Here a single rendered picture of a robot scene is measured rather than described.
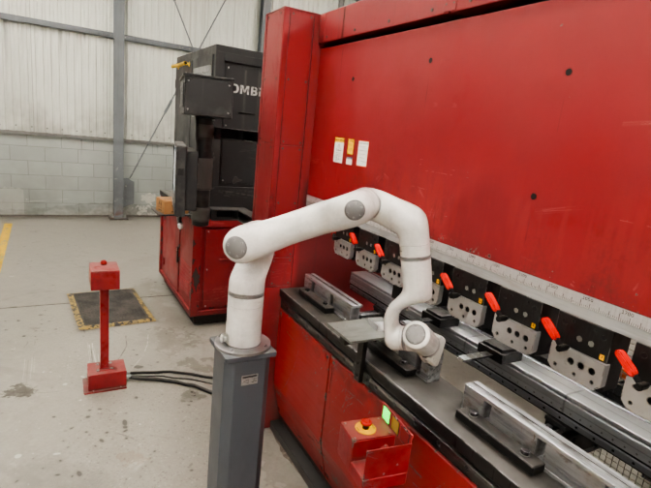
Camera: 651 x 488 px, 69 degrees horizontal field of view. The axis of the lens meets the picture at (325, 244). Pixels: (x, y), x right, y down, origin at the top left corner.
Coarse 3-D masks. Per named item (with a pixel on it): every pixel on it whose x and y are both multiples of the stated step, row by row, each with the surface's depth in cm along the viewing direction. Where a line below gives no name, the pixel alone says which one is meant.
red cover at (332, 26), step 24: (360, 0) 205; (384, 0) 190; (408, 0) 177; (432, 0) 166; (456, 0) 155; (480, 0) 147; (504, 0) 140; (528, 0) 137; (336, 24) 223; (360, 24) 205; (384, 24) 191; (408, 24) 180; (432, 24) 177
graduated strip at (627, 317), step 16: (368, 224) 206; (432, 240) 171; (464, 256) 157; (496, 272) 146; (512, 272) 140; (544, 288) 131; (560, 288) 127; (576, 304) 123; (592, 304) 119; (608, 304) 116; (624, 320) 113; (640, 320) 110
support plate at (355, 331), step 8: (352, 320) 195; (360, 320) 196; (376, 320) 198; (336, 328) 186; (344, 328) 186; (352, 328) 187; (360, 328) 188; (368, 328) 189; (344, 336) 179; (352, 336) 180; (360, 336) 181; (368, 336) 181; (376, 336) 182; (384, 336) 183
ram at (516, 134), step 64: (576, 0) 122; (640, 0) 108; (320, 64) 241; (384, 64) 194; (448, 64) 162; (512, 64) 139; (576, 64) 122; (640, 64) 108; (320, 128) 243; (384, 128) 195; (448, 128) 163; (512, 128) 139; (576, 128) 122; (640, 128) 109; (320, 192) 244; (448, 192) 163; (512, 192) 140; (576, 192) 123; (640, 192) 109; (448, 256) 164; (512, 256) 140; (576, 256) 123; (640, 256) 109
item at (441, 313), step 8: (424, 312) 208; (432, 312) 205; (440, 312) 206; (448, 312) 207; (400, 320) 199; (408, 320) 200; (416, 320) 201; (424, 320) 202; (432, 320) 204; (440, 320) 200; (448, 320) 202; (456, 320) 204
